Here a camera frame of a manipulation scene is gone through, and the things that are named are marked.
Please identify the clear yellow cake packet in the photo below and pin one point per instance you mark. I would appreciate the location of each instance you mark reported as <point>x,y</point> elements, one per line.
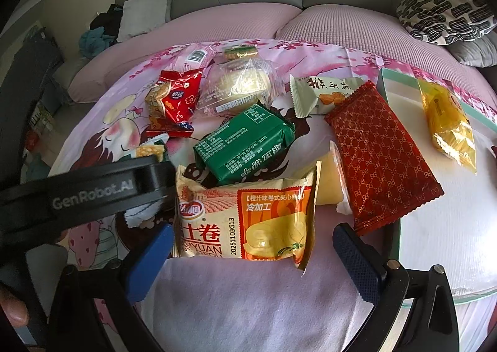
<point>330,177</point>

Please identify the small gold green snack packet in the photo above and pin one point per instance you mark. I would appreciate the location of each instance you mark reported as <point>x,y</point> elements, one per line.
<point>240,53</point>

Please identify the light grey cushion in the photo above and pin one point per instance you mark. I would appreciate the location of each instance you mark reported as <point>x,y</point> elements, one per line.
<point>143,10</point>

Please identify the teal cloth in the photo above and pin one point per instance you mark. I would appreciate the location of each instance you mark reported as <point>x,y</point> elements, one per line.
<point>91,45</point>

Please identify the dark furniture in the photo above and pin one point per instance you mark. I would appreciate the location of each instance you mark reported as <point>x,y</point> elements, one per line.
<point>35,64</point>

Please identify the person's left hand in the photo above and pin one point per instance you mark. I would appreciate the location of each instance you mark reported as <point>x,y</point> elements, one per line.
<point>11,309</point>

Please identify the yellow bread packet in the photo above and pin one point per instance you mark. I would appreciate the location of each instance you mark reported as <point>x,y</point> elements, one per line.
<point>446,123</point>

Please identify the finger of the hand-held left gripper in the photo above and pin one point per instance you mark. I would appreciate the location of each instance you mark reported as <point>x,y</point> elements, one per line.
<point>159,181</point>

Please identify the beige roll cake packet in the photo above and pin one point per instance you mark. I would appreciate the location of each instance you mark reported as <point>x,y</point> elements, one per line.
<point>252,220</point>

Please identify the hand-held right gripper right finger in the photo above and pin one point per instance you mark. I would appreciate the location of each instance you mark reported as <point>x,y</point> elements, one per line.
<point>355,258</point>

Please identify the white packet with orange print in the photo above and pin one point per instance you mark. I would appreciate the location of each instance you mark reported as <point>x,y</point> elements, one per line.
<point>322,97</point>

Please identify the red flowered snack packet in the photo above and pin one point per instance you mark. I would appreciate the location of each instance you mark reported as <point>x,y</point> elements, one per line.
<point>176,99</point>

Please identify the dark clothes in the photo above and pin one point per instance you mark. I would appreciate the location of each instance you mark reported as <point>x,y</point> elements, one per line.
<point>106,22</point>

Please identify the clear round pastry packet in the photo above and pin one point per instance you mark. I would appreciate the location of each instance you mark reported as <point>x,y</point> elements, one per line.
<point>240,84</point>

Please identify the dark red patterned snack packet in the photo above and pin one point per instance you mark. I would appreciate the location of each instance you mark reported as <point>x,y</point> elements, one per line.
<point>380,161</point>

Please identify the pink barcode snack packet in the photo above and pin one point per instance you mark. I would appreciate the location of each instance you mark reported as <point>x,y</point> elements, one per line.
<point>194,57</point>

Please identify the pink printed cartoon blanket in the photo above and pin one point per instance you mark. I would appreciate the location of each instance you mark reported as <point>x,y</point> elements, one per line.
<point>116,134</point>

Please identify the colourful cartons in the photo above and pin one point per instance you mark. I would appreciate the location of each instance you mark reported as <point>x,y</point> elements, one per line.
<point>40,123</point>

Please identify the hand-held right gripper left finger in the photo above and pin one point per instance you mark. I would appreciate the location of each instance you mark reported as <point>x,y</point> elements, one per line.
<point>151,263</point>

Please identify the mint green box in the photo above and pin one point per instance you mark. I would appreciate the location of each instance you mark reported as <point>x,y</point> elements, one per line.
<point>446,220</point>

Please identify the grey pillow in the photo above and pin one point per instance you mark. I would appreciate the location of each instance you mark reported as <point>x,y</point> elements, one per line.
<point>475,51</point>

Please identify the black and white patterned pillow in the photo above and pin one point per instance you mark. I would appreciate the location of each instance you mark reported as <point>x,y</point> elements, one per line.
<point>442,14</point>

